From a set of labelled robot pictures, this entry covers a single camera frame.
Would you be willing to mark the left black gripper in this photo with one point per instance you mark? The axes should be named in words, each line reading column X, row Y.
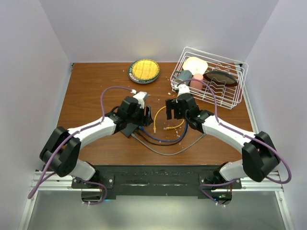
column 146, row 120

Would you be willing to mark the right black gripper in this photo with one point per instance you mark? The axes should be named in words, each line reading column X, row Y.
column 171, row 104

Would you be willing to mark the black network switch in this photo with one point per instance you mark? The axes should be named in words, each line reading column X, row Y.
column 129, row 129

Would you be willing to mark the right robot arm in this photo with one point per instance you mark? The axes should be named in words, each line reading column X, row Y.
column 257, row 150

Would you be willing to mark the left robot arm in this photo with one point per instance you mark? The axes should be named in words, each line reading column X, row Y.
column 61, row 152

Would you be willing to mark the grey mug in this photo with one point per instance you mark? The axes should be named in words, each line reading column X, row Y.
column 181, row 76

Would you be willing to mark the pink cup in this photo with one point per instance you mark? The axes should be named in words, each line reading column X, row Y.
column 196, row 83

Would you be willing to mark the yellow and green plate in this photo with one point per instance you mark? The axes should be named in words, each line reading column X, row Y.
column 144, row 71

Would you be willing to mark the white bowl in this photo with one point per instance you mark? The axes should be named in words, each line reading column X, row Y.
column 195, row 65

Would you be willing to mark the brown plate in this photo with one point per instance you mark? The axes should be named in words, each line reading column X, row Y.
column 220, row 77

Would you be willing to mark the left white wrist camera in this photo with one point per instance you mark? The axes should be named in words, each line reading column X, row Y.
column 140, row 97

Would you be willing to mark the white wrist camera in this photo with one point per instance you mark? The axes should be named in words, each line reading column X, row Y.
column 183, row 92
column 140, row 97

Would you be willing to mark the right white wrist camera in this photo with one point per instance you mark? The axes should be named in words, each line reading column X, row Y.
column 183, row 92

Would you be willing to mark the white wire dish rack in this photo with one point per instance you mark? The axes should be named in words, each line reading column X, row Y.
column 227, row 97

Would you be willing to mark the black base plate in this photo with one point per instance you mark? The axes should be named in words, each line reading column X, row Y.
column 166, row 180

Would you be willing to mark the aluminium frame rail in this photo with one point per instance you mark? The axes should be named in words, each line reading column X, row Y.
column 157, row 197

